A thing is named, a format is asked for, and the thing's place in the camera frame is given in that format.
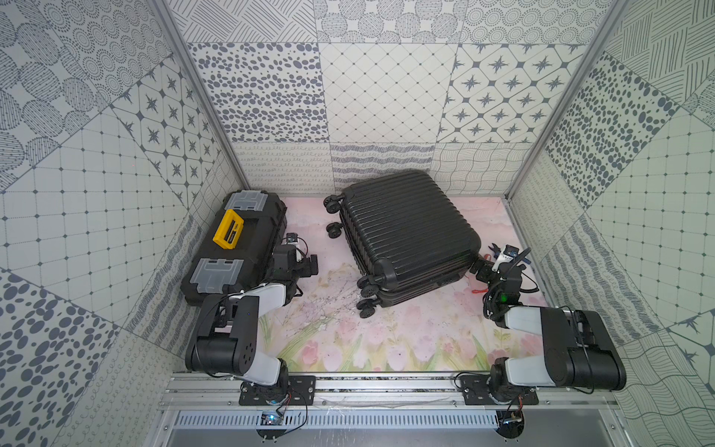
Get black toolbox yellow handle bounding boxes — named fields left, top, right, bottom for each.
left=181, top=190, right=287, bottom=307

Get aluminium mounting rail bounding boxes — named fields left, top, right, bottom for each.
left=159, top=372, right=617, bottom=410

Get floral pink table mat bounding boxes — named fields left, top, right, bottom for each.
left=258, top=197, right=542, bottom=373

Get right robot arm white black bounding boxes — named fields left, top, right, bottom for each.
left=471, top=254, right=627, bottom=404

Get blue handled pliers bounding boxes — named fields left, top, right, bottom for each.
left=488, top=243, right=501, bottom=259

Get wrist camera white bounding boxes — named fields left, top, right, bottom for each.
left=493, top=245, right=519, bottom=270
left=285, top=233, right=299, bottom=245

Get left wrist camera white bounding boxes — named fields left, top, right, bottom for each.
left=285, top=233, right=299, bottom=245

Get black hard-shell suitcase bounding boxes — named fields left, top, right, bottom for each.
left=323, top=169, right=482, bottom=318

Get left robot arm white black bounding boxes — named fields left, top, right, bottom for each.
left=184, top=244, right=320, bottom=404

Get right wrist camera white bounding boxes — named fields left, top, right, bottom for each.
left=493, top=245, right=519, bottom=270

